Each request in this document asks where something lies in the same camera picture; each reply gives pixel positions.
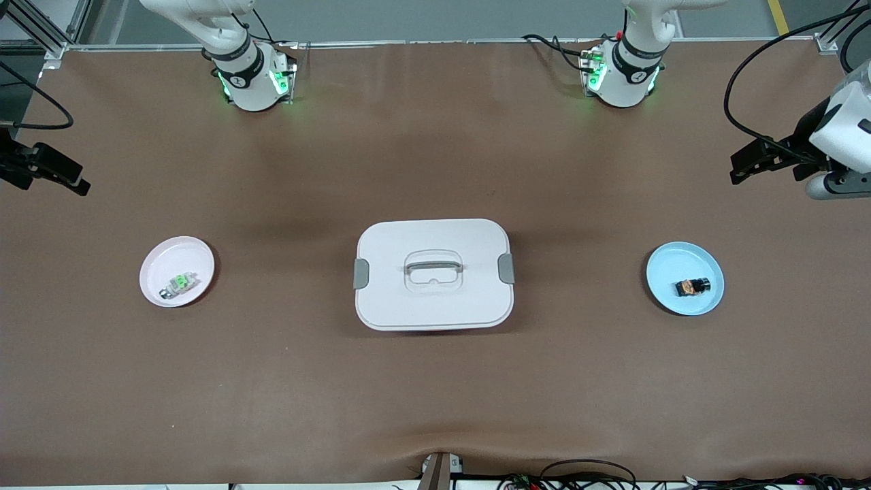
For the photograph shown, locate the blue round plate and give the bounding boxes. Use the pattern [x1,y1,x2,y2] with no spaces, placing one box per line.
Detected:
[645,241,726,316]

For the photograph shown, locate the pink round plate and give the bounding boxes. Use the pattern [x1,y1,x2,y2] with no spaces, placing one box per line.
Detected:
[139,235,216,308]

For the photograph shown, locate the white lidded box grey latches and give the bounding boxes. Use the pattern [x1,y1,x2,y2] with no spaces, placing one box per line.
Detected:
[353,218,516,332]

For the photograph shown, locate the green push-button switch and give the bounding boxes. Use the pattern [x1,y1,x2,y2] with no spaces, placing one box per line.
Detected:
[159,272,199,301]

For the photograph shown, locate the black arm base cable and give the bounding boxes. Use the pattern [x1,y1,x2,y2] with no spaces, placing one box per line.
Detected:
[522,33,601,74]

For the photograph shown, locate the aluminium table edge rail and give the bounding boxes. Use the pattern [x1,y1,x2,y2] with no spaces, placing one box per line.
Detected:
[65,37,827,52]

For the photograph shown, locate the tangled cable bundle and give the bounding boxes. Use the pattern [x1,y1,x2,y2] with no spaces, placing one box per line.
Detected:
[497,459,871,490]

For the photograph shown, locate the metal clamp bracket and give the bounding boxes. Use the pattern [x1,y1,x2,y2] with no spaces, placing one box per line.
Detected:
[418,453,465,490]

